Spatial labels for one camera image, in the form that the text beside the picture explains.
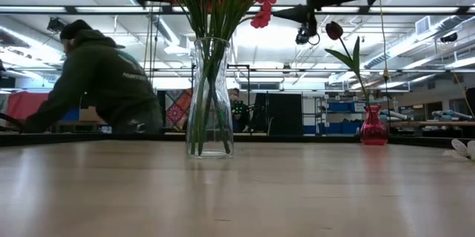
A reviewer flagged dark red tulip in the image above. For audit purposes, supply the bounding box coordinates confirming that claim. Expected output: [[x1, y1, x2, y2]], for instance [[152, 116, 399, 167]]
[[324, 21, 371, 107]]

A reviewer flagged white daisy flower bunch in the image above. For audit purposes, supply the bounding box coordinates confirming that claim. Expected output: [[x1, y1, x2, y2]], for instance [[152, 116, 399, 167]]
[[441, 138, 475, 162]]

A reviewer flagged tall clear glass vase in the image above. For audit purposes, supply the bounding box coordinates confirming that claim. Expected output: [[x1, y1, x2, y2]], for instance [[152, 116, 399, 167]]
[[185, 36, 235, 160]]

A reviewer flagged small red glass vase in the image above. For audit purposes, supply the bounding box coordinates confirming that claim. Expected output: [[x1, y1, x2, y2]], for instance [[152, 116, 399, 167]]
[[359, 105, 390, 146]]

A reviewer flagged black overhead bar with lights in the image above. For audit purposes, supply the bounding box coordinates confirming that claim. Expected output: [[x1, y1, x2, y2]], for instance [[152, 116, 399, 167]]
[[0, 4, 475, 16]]

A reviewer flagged person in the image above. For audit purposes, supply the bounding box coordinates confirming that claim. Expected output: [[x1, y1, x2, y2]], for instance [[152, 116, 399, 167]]
[[22, 19, 165, 134], [226, 87, 252, 133]]

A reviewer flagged black cabinet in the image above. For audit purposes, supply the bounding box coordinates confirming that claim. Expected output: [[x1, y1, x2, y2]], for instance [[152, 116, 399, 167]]
[[255, 92, 304, 136]]

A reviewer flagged blue storage bin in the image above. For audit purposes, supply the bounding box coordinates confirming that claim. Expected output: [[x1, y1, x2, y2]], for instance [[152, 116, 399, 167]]
[[328, 102, 367, 114], [302, 121, 363, 135]]

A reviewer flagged colourful patchwork quilt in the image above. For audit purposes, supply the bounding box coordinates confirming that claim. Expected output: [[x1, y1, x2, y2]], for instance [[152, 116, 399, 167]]
[[165, 88, 194, 130]]

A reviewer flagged blue panel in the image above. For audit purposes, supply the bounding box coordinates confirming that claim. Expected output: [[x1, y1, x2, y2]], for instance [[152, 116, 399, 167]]
[[61, 108, 81, 122]]

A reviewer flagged pale teal bundle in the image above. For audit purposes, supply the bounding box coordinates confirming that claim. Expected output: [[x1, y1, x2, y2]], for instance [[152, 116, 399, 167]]
[[432, 109, 474, 121], [380, 108, 409, 121]]

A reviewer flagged red panel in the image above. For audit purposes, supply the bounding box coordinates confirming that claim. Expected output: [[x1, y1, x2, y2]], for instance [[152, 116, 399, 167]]
[[5, 91, 51, 123]]

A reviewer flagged black ceiling camera with cable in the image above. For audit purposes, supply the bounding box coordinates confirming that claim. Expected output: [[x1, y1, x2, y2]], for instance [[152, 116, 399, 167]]
[[295, 25, 321, 47]]

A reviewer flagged hanging dark cable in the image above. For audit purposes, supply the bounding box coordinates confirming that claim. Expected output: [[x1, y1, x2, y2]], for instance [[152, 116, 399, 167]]
[[146, 13, 160, 85]]

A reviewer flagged small black ceiling camera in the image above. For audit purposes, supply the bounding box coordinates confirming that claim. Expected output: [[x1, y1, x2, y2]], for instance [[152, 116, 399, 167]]
[[440, 32, 459, 44], [46, 16, 66, 33]]

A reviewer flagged black aluminium table frame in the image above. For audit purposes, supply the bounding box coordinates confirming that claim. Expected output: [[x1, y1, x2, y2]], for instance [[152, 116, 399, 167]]
[[0, 132, 475, 148]]

